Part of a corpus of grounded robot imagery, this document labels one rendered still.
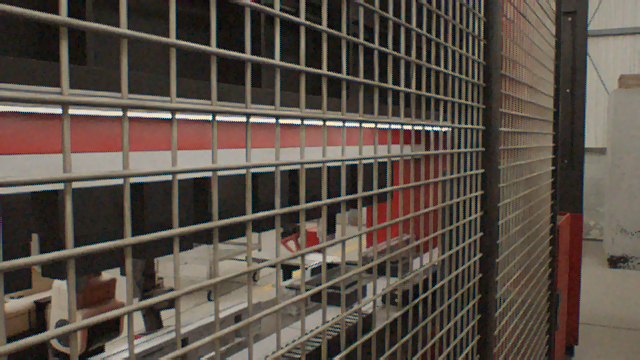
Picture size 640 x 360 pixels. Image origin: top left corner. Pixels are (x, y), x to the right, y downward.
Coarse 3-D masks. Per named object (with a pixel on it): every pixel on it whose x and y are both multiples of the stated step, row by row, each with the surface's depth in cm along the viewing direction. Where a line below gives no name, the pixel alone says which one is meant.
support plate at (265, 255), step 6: (258, 252) 206; (264, 252) 206; (270, 252) 206; (282, 252) 206; (288, 252) 206; (246, 258) 199; (252, 258) 198; (258, 258) 197; (264, 258) 196; (270, 258) 196; (294, 258) 195; (294, 264) 190; (306, 264) 187
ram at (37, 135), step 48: (0, 144) 89; (48, 144) 97; (96, 144) 105; (144, 144) 116; (192, 144) 128; (240, 144) 143; (288, 144) 163; (336, 144) 188; (384, 144) 223; (0, 192) 89
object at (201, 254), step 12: (180, 252) 540; (192, 252) 541; (204, 252) 541; (228, 252) 542; (240, 252) 530; (156, 264) 508; (180, 264) 498; (204, 264) 486; (156, 276) 509; (168, 276) 504; (180, 276) 499; (252, 276) 557
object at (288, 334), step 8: (424, 256) 206; (432, 256) 206; (416, 264) 193; (408, 272) 181; (384, 280) 171; (392, 280) 171; (368, 288) 162; (368, 296) 154; (368, 304) 146; (384, 304) 146; (320, 312) 140; (328, 312) 140; (336, 312) 140; (312, 320) 134; (320, 320) 134; (288, 328) 128; (296, 328) 128; (312, 328) 128; (272, 336) 123; (288, 336) 123; (296, 336) 123; (256, 344) 118; (264, 344) 118; (272, 344) 118; (240, 352) 113; (256, 352) 113; (264, 352) 113
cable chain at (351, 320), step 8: (368, 312) 122; (328, 320) 117; (352, 320) 117; (368, 320) 121; (328, 328) 112; (336, 328) 113; (352, 328) 114; (368, 328) 121; (320, 336) 107; (328, 336) 111; (336, 336) 108; (352, 336) 114; (288, 344) 103; (312, 344) 103; (320, 344) 103; (328, 344) 106; (336, 344) 108; (272, 352) 99; (288, 352) 101; (296, 352) 99; (312, 352) 100; (320, 352) 103; (328, 352) 106; (336, 352) 109
